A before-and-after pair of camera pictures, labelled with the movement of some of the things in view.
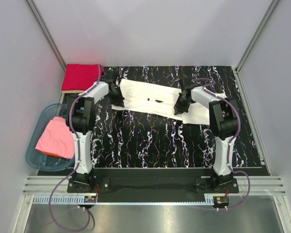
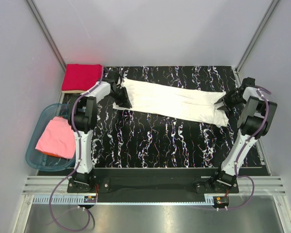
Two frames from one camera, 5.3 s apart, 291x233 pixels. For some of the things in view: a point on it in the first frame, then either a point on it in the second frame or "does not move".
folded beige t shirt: x=72 y=91 does not move
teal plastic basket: x=40 y=160 does not move
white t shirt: x=158 y=99 does not move
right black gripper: x=178 y=109 → x=225 y=99
